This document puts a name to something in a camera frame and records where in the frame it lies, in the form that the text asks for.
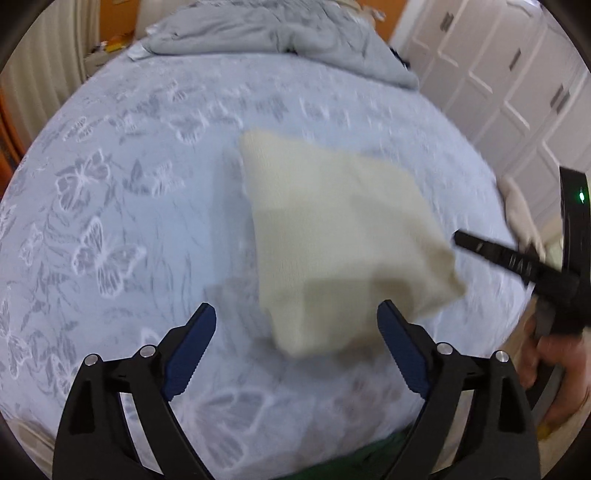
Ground grey duvet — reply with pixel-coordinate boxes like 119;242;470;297
139;0;421;90

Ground cream knitted cardigan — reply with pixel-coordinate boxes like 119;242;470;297
239;130;467;358

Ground beige cloth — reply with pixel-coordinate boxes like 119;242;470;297
501;178;549;257

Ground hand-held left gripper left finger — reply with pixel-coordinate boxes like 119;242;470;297
52;303;217;480

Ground blue butterfly print bedsheet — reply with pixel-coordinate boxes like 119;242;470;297
0;50;532;480

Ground person's green clothing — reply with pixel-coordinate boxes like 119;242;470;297
295;428;419;480

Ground orange curtain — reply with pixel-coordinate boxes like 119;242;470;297
0;90;25;167

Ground white wardrobe doors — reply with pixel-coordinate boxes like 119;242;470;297
390;0;591;241

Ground beige curtain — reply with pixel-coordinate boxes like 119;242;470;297
0;18;89;109

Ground person's right hand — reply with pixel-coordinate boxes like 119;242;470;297
521;318;591;426

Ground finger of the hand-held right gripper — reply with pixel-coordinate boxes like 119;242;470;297
454;230;544;289

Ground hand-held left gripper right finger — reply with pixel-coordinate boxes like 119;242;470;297
377;300;542;480

